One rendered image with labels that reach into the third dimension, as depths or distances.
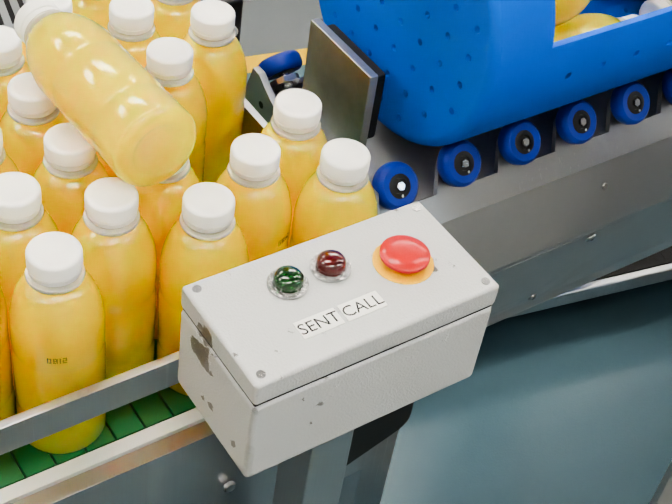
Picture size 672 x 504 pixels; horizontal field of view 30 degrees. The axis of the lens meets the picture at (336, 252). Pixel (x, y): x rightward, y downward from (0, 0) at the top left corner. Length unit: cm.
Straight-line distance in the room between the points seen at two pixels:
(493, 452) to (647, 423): 30
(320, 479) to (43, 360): 24
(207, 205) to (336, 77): 30
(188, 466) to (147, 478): 4
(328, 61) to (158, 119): 32
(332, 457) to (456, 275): 19
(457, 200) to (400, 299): 37
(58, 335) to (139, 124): 16
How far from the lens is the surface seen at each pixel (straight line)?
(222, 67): 112
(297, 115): 101
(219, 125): 115
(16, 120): 103
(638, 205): 141
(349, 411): 88
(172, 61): 105
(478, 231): 125
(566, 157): 130
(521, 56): 109
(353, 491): 158
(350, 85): 116
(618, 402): 235
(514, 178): 125
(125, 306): 96
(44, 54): 97
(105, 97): 92
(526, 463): 221
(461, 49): 110
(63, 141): 97
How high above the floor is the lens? 171
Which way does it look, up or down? 44 degrees down
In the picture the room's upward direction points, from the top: 10 degrees clockwise
